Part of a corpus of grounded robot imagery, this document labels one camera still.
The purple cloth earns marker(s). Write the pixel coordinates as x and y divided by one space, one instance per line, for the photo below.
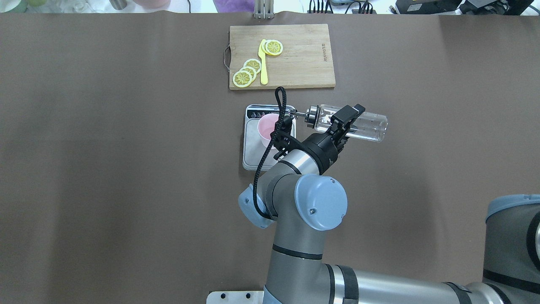
225 6

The yellow lemon slice rear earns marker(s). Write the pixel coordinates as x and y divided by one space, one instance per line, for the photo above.
242 79

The yellow lemon slice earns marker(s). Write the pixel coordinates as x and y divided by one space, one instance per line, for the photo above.
242 79
253 63
272 47
251 71

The glass sauce bottle steel lid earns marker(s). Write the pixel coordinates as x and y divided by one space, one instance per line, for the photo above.
365 126

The yellow lemon slice middle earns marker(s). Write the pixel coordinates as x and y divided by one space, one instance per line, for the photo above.
251 71

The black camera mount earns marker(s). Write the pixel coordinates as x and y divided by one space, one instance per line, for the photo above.
281 136

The pink bowl with ice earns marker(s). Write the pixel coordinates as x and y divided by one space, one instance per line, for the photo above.
152 4

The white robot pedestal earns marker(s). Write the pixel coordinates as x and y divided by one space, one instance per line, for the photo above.
235 297

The yellow peeler tool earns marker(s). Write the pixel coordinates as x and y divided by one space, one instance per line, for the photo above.
263 70

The aluminium frame post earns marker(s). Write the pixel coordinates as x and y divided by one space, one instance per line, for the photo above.
264 9

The grey kitchen scale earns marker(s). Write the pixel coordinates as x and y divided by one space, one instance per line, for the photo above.
253 147

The pink plastic cup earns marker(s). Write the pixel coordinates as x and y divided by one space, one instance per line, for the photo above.
266 125

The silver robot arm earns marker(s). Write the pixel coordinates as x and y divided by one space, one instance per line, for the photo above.
304 203

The wooden cutting board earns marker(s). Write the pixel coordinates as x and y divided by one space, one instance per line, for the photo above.
305 62

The yellow lemon slice front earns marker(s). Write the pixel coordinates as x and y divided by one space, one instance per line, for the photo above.
272 47

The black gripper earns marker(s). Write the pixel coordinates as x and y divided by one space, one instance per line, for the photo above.
322 150

